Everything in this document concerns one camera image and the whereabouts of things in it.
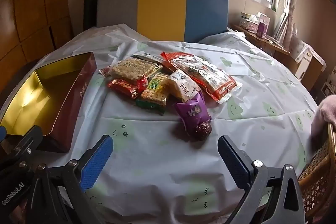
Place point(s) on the red candy bar packet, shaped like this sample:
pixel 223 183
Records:
pixel 122 87

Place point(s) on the wooden side desk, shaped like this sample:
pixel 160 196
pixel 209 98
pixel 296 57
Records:
pixel 273 45

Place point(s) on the glittery tissue box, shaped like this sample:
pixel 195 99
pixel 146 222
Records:
pixel 249 24

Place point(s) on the beige hanging curtain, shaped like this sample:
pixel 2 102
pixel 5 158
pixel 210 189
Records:
pixel 287 16

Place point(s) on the grey yellow blue chair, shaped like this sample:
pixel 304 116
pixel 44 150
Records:
pixel 162 8

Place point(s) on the large red snack packet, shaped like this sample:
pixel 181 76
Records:
pixel 210 77

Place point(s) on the white snack packet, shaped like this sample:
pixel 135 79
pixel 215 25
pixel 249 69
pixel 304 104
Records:
pixel 181 86

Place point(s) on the green and white box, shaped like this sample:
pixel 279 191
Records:
pixel 244 15

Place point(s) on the purple snack packet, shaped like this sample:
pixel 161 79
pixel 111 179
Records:
pixel 191 111

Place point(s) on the green cracker packet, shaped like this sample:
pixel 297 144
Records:
pixel 155 95

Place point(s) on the purple box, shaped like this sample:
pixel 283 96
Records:
pixel 262 28

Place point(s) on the dried red date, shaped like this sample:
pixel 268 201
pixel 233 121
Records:
pixel 202 132

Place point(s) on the white printed storage box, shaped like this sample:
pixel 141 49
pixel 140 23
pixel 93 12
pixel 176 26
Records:
pixel 307 58

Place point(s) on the pale pink cloth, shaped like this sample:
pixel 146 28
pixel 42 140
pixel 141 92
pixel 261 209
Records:
pixel 324 113

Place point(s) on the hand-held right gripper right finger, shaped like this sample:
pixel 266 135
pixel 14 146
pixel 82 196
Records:
pixel 235 163

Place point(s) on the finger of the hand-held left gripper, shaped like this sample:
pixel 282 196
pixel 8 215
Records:
pixel 2 132
pixel 26 140

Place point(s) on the white and gold powder sachet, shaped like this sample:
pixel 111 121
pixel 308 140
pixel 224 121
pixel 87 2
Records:
pixel 149 57

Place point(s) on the wicker chair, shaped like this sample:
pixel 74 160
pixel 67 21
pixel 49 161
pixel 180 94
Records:
pixel 320 169

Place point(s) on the clear puffed rice cake packet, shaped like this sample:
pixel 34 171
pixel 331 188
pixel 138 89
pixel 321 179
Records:
pixel 131 69

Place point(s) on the white tablecloth with green clouds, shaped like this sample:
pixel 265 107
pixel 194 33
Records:
pixel 157 161

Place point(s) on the maroon box with gold inside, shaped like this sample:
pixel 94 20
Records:
pixel 76 103

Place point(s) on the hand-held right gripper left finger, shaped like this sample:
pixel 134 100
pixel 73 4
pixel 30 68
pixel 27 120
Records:
pixel 94 163

